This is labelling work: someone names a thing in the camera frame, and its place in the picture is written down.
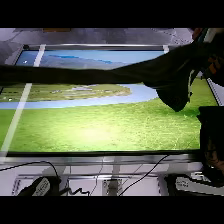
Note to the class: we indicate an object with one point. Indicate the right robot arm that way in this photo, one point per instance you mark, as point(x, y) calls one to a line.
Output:
point(212, 143)

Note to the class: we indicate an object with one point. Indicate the silver frame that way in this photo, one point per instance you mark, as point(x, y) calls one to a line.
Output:
point(100, 160)

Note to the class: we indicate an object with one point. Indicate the dark olive garment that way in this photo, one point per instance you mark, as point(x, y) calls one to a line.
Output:
point(166, 75)

